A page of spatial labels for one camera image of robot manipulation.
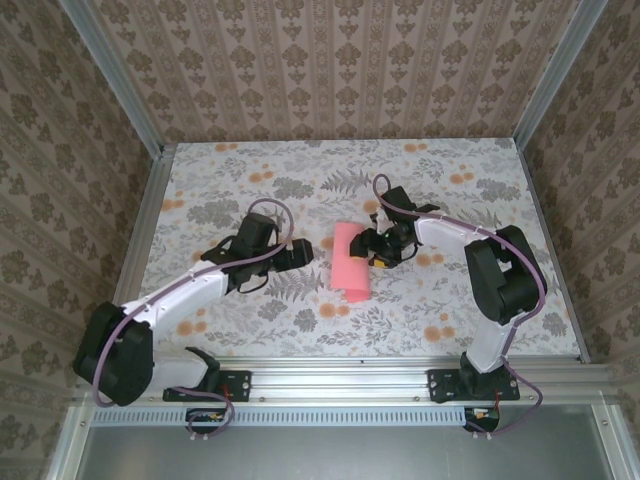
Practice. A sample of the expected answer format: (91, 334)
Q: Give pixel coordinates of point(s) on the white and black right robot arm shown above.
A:
(505, 280)

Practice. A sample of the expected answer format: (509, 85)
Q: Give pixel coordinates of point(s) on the aluminium left frame post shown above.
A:
(115, 80)

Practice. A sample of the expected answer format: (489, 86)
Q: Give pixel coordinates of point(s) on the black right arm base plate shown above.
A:
(440, 385)

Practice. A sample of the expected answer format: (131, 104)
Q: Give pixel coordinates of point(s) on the aluminium frame post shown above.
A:
(115, 80)
(560, 70)

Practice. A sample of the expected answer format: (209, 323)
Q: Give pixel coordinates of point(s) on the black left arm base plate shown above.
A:
(240, 385)

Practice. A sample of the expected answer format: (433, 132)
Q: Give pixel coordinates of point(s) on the aluminium mounting beam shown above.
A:
(340, 382)

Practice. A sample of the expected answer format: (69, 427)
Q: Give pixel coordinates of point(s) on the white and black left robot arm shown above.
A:
(120, 350)

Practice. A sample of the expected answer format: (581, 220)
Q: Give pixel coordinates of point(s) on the grey metal panel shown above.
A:
(340, 455)

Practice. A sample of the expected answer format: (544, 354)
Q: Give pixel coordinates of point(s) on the aluminium left table rail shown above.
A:
(135, 250)

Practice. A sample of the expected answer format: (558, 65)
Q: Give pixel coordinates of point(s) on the aluminium right frame post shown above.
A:
(560, 70)

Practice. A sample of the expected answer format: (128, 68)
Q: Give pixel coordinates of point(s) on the floral patterned table cover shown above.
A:
(300, 165)

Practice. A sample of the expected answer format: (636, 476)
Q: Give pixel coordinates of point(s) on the pink cloth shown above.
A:
(345, 270)

